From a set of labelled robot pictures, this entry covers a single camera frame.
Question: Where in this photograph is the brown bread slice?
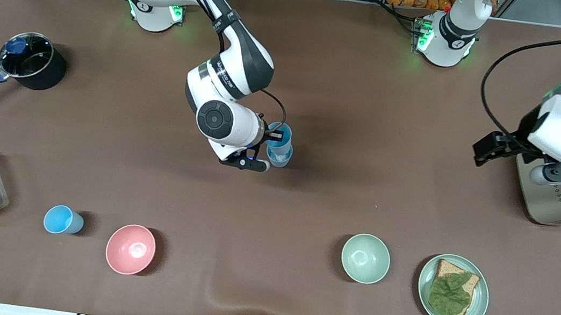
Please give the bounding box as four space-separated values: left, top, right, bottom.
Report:
428 258 483 315

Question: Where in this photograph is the green lettuce leaf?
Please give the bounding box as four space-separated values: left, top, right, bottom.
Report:
426 268 475 315

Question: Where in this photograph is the blue plastic cup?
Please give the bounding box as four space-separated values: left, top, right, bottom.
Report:
42 203 87 238
262 120 295 162

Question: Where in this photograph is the pink bowl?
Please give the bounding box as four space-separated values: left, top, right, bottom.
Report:
103 221 160 278

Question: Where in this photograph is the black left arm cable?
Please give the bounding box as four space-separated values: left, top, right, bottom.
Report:
474 26 561 149

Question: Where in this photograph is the pale green bowl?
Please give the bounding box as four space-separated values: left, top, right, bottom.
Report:
338 231 394 288

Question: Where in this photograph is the pale green plate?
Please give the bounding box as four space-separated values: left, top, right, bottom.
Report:
413 250 494 315

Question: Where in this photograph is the black pot with blue handle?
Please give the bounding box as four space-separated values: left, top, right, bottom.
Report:
0 27 71 120

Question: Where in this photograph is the glass lid with blue knob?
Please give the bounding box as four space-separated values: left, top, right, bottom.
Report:
0 27 56 83

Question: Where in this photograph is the brown table mat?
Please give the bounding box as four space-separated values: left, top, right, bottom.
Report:
0 0 561 315

